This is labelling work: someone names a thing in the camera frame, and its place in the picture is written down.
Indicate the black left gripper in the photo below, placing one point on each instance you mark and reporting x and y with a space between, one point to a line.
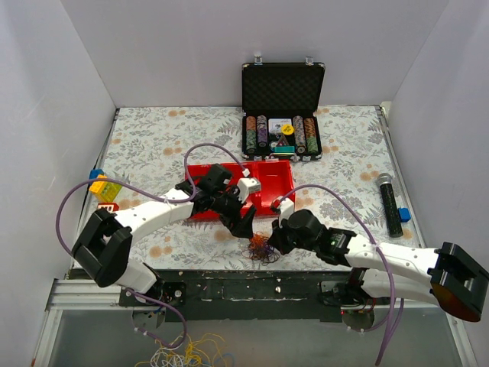
232 210

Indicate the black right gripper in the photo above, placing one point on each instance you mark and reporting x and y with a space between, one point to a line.
283 237

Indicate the red plastic compartment tray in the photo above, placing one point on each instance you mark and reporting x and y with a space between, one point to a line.
275 178

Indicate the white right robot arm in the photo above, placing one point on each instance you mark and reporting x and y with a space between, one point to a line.
448 276

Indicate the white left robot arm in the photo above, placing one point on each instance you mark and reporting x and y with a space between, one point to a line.
104 245

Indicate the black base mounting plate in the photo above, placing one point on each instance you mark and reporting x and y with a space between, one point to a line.
255 295

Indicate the floral patterned table mat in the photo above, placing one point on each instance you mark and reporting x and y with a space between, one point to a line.
150 150

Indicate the black handheld microphone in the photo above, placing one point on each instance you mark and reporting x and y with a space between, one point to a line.
394 227

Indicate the small blue cube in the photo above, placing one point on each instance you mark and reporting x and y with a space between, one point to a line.
404 214

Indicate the red white toy brick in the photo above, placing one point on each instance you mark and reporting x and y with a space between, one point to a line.
110 207

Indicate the black poker chip case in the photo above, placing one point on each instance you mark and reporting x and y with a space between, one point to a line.
279 104

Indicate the yellow green toy bricks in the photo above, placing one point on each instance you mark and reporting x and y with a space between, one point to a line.
104 191

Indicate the blue toy brick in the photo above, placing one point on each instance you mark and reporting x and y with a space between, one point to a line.
94 173

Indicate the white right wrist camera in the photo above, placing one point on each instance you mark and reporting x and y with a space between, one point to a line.
283 207

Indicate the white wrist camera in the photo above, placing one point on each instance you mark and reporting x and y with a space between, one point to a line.
246 187
283 207

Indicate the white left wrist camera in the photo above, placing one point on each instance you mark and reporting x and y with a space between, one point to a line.
246 187

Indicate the aluminium frame rail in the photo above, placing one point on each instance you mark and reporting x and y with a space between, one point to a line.
82 295

